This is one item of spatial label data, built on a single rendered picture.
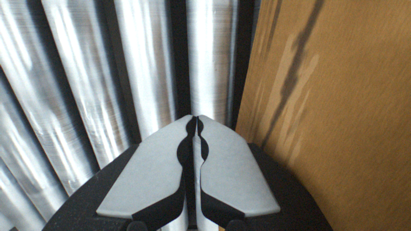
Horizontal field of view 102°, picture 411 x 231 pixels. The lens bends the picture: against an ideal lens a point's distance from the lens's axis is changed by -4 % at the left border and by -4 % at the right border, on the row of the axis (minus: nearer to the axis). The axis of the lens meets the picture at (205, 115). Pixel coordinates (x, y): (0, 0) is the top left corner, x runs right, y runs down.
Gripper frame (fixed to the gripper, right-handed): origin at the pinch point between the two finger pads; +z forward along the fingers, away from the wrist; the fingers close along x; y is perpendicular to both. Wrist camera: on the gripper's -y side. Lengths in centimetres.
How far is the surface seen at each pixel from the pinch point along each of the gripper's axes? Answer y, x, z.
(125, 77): 1.7, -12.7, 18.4
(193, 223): 27.1, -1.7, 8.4
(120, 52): -2.5, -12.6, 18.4
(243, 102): 0.8, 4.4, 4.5
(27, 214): 21.1, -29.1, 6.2
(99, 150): 7.0, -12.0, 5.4
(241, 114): 1.9, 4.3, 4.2
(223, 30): -5.6, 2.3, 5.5
